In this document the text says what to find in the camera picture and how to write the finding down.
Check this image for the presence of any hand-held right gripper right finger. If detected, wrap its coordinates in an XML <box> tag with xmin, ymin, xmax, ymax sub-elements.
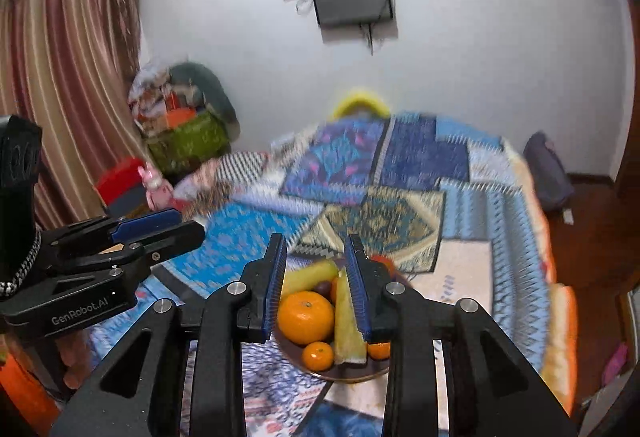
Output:
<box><xmin>344</xmin><ymin>233</ymin><xmax>581</xmax><ymax>437</ymax></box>

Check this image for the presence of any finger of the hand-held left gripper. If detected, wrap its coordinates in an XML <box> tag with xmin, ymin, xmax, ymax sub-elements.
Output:
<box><xmin>50</xmin><ymin>221</ymin><xmax>207</xmax><ymax>275</ymax></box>
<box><xmin>42</xmin><ymin>208</ymin><xmax>183</xmax><ymax>248</ymax></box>

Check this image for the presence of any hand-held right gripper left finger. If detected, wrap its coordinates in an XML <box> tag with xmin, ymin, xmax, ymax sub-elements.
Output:
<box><xmin>50</xmin><ymin>232</ymin><xmax>288</xmax><ymax>437</ymax></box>

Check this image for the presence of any red-orange tomato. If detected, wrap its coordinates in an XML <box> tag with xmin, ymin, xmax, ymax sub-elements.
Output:
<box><xmin>370</xmin><ymin>254</ymin><xmax>397</xmax><ymax>278</ymax></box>

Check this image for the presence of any yellow fruit wedge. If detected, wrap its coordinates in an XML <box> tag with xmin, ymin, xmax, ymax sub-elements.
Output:
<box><xmin>333</xmin><ymin>269</ymin><xmax>368</xmax><ymax>365</ymax></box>

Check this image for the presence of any yellow banana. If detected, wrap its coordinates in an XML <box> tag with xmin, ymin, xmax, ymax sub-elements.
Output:
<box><xmin>281</xmin><ymin>259</ymin><xmax>340</xmax><ymax>300</ymax></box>

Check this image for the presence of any brown round plate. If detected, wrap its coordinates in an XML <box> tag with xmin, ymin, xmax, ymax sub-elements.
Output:
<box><xmin>272</xmin><ymin>257</ymin><xmax>401</xmax><ymax>384</ymax></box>

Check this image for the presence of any pink plush toy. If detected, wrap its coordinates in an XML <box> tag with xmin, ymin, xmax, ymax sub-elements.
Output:
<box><xmin>140</xmin><ymin>164</ymin><xmax>173</xmax><ymax>210</ymax></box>

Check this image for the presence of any large orange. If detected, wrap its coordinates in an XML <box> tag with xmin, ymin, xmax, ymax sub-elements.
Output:
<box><xmin>277</xmin><ymin>291</ymin><xmax>335</xmax><ymax>345</ymax></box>

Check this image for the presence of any red plastic stool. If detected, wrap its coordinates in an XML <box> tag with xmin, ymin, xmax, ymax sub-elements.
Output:
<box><xmin>95</xmin><ymin>157</ymin><xmax>151</xmax><ymax>208</ymax></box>

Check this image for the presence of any orange cloth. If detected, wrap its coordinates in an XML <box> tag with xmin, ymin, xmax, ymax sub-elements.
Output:
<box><xmin>0</xmin><ymin>342</ymin><xmax>63</xmax><ymax>437</ymax></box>

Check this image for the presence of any orange box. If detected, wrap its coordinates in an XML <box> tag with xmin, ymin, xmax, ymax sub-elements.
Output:
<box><xmin>165</xmin><ymin>107</ymin><xmax>198</xmax><ymax>128</ymax></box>

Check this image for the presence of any colourful printed bag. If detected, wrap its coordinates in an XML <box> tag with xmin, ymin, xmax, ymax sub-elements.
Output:
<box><xmin>127</xmin><ymin>67</ymin><xmax>173</xmax><ymax>122</ymax></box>

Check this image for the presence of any patchwork printed blanket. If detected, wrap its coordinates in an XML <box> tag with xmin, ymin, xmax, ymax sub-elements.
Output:
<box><xmin>90</xmin><ymin>112</ymin><xmax>556</xmax><ymax>437</ymax></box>

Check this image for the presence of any grey-green cushion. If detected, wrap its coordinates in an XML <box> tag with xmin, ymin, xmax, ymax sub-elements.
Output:
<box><xmin>170</xmin><ymin>62</ymin><xmax>238</xmax><ymax>128</ymax></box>

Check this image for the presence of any striped brown curtain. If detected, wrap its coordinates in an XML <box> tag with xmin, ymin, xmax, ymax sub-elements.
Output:
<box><xmin>0</xmin><ymin>0</ymin><xmax>151</xmax><ymax>228</ymax></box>

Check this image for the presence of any yellow plastic object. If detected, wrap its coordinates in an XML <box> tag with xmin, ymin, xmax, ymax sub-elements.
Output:
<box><xmin>332</xmin><ymin>88</ymin><xmax>391</xmax><ymax>120</ymax></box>

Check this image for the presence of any orange quilt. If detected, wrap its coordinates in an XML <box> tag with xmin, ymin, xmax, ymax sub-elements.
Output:
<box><xmin>500</xmin><ymin>137</ymin><xmax>581</xmax><ymax>418</ymax></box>

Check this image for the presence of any dark purple bag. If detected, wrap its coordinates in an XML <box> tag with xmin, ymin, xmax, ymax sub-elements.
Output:
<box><xmin>522</xmin><ymin>132</ymin><xmax>576</xmax><ymax>212</ymax></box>

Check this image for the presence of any pink cloth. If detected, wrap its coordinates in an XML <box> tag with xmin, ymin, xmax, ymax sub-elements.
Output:
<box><xmin>602</xmin><ymin>342</ymin><xmax>628</xmax><ymax>385</ymax></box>

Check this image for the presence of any braided black-white cable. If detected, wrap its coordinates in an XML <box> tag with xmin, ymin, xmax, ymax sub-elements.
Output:
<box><xmin>0</xmin><ymin>227</ymin><xmax>42</xmax><ymax>302</ymax></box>

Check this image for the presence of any black hanging cable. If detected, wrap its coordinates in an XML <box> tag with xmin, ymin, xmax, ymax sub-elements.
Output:
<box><xmin>360</xmin><ymin>21</ymin><xmax>382</xmax><ymax>58</ymax></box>

